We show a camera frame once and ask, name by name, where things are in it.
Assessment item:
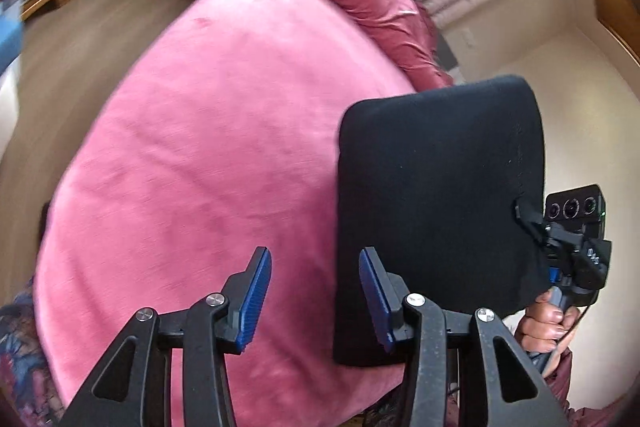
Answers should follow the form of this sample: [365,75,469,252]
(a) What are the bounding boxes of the black pants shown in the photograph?
[332,75,546,368]

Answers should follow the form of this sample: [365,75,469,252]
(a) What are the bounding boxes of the floral cloth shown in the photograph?
[0,276,67,427]

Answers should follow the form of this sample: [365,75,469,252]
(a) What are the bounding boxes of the pink quilt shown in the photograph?
[290,0,458,90]

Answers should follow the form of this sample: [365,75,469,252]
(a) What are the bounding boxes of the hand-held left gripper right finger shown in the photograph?
[358,247,571,427]

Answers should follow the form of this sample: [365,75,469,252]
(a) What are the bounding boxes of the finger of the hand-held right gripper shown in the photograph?
[545,257,564,289]
[512,199,552,249]

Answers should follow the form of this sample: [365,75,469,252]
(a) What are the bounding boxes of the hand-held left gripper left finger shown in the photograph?
[60,246,273,427]

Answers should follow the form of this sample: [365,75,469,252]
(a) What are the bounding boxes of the dark flat panel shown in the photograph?
[434,41,459,74]

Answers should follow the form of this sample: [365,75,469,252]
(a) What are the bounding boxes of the person's right forearm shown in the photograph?
[542,348,576,414]

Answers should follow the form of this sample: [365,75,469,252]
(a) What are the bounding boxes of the pink bed blanket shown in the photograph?
[34,0,451,427]

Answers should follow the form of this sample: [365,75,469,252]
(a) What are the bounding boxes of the blue white object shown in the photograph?
[0,3,27,74]

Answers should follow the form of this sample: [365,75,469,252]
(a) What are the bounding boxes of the person's right hand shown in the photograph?
[515,287,584,381]

